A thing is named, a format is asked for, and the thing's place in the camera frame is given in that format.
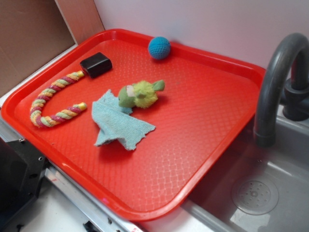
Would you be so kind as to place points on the black rectangular block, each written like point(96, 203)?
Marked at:
point(96, 65)

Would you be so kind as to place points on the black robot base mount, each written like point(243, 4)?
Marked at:
point(22, 168)

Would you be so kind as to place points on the red plastic tray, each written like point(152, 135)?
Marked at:
point(207, 101)

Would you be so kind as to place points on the light blue cloth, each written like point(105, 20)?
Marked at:
point(116, 123)

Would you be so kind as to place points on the grey curved faucet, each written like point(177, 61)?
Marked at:
point(286, 82)

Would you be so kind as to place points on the multicolour rope toy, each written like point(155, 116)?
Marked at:
point(40, 101)

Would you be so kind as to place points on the grey sink basin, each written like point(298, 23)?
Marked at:
point(254, 189)

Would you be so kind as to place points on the green plush toy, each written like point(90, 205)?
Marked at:
point(142, 94)

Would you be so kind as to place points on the brown cardboard panel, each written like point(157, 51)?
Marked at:
point(34, 32)

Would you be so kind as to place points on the blue textured ball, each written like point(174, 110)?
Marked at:
point(159, 48)

